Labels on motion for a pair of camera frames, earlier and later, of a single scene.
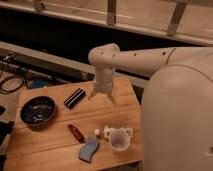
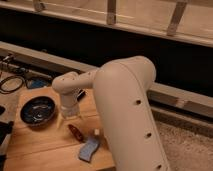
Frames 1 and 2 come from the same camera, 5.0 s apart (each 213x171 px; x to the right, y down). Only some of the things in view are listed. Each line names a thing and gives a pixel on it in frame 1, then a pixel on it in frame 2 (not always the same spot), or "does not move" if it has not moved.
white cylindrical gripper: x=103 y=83 -> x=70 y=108
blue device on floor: x=36 y=83 does not move
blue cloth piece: x=88 y=148 does not move
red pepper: x=76 y=134 does not move
